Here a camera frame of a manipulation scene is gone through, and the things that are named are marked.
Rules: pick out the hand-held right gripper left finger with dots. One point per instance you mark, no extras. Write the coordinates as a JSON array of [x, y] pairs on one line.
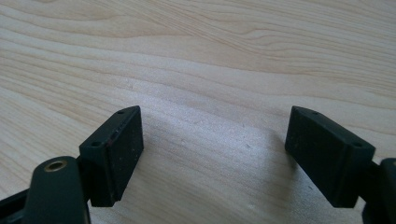
[[115, 161]]

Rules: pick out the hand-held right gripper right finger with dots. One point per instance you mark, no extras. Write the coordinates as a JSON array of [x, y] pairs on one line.
[[327, 155]]

